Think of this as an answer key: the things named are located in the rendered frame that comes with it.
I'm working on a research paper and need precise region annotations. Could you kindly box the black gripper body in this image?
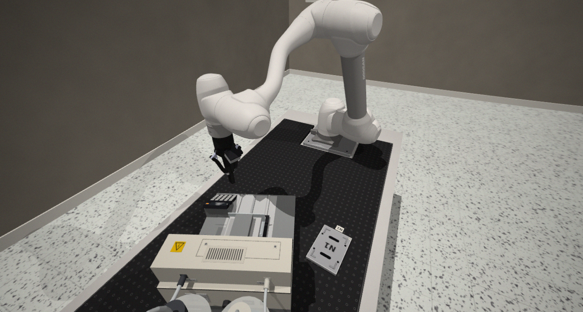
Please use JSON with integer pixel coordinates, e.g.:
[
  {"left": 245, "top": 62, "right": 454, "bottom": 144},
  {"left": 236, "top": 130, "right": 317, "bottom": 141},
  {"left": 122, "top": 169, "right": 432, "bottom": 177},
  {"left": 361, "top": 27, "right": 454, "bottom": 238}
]
[{"left": 212, "top": 134, "right": 235, "bottom": 158}]

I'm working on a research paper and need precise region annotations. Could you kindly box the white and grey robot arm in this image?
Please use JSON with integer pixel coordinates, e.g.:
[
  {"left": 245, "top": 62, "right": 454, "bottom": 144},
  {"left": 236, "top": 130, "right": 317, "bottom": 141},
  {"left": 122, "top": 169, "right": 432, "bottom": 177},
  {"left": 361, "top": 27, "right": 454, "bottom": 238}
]
[{"left": 196, "top": 0, "right": 383, "bottom": 148}]

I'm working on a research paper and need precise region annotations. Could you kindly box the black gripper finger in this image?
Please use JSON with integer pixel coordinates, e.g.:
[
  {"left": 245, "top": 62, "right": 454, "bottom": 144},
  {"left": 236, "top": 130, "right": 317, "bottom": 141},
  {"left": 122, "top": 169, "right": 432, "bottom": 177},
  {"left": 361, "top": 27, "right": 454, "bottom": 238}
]
[
  {"left": 229, "top": 144, "right": 241, "bottom": 183},
  {"left": 210, "top": 152, "right": 234, "bottom": 184}
]

